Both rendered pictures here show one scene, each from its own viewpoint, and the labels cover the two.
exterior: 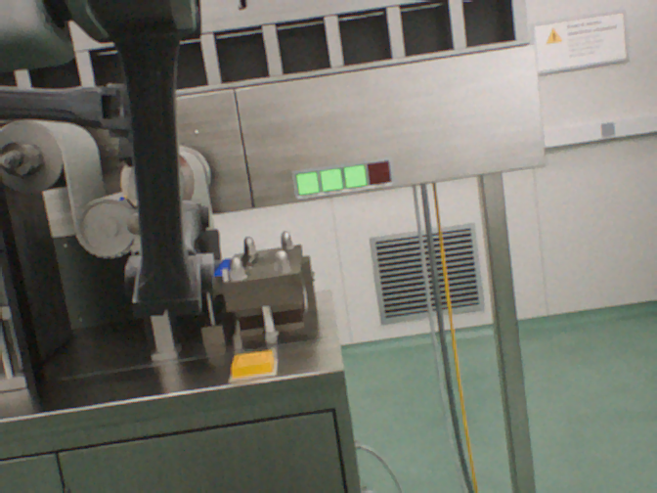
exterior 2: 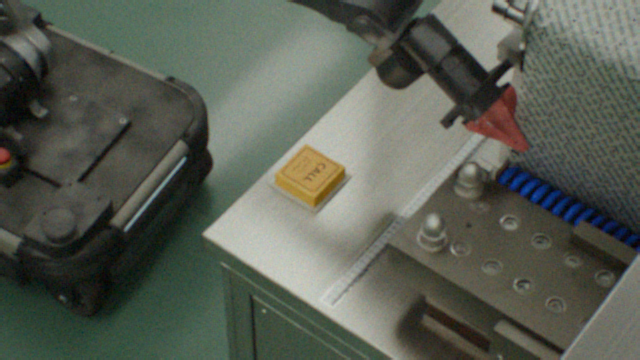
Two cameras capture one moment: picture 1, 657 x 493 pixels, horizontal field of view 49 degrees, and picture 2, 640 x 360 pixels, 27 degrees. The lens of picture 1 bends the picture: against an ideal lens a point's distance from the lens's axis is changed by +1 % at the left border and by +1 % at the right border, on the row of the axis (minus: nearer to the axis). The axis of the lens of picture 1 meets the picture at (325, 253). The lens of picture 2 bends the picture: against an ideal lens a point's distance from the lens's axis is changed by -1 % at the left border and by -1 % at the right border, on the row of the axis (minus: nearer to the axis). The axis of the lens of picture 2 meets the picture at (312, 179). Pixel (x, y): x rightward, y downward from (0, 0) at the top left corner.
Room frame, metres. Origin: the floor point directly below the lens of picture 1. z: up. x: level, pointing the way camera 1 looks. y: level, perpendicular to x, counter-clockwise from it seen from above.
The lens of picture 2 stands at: (1.93, -0.74, 2.31)
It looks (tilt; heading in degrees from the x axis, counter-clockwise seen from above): 51 degrees down; 128
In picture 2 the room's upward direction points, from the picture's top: straight up
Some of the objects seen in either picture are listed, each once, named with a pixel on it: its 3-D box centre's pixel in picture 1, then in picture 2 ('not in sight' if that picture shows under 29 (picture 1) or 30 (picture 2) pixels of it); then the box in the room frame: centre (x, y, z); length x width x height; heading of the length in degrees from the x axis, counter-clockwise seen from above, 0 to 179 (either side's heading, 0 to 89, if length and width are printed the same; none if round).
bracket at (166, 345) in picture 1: (153, 283); (519, 86); (1.43, 0.35, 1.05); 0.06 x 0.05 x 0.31; 0
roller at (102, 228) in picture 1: (121, 220); not in sight; (1.59, 0.44, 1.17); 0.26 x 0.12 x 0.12; 0
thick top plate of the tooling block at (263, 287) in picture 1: (268, 274); (561, 296); (1.63, 0.14, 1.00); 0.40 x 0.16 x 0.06; 0
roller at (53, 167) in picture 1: (49, 156); not in sight; (1.60, 0.57, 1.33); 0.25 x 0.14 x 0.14; 0
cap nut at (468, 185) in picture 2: (236, 268); (470, 175); (1.46, 0.19, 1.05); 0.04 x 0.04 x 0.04
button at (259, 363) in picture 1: (253, 364); (310, 175); (1.24, 0.16, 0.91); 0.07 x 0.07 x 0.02; 0
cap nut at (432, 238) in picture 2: (282, 260); (433, 228); (1.47, 0.09, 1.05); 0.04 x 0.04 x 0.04
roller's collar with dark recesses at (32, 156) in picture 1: (21, 158); not in sight; (1.44, 0.57, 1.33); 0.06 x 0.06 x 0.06; 0
